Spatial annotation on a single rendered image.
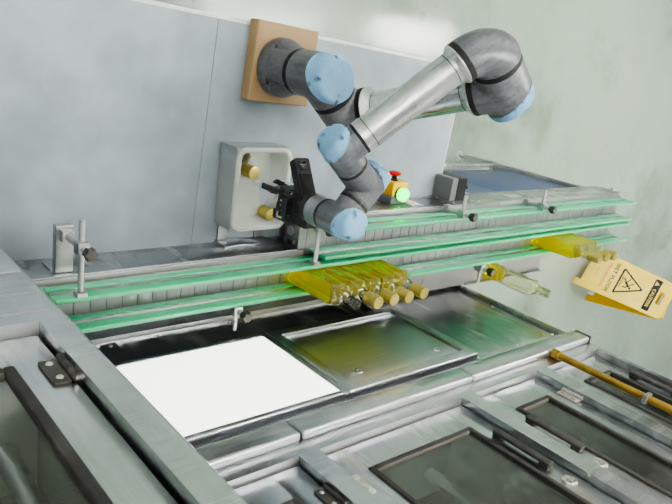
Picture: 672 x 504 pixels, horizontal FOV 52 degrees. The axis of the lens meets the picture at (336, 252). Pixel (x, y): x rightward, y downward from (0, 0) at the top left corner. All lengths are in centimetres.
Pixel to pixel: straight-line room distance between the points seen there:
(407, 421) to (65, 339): 89
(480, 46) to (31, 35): 93
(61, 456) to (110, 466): 5
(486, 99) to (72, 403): 113
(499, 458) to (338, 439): 35
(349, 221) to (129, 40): 65
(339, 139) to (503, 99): 39
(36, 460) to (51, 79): 104
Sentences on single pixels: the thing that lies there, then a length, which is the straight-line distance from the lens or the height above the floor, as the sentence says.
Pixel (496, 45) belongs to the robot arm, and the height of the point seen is 136.
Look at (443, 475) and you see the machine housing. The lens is 148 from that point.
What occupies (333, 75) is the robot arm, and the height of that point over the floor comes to 101.
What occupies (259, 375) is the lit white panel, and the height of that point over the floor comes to 117.
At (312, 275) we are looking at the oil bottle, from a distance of 184.
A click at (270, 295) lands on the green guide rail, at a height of 95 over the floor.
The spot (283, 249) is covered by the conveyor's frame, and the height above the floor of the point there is 87.
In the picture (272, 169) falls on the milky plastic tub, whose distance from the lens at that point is 193.
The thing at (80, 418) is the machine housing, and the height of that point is 165.
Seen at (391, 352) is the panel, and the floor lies 121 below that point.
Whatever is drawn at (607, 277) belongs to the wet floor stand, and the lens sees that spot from 514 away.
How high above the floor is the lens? 230
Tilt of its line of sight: 45 degrees down
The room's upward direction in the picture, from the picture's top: 116 degrees clockwise
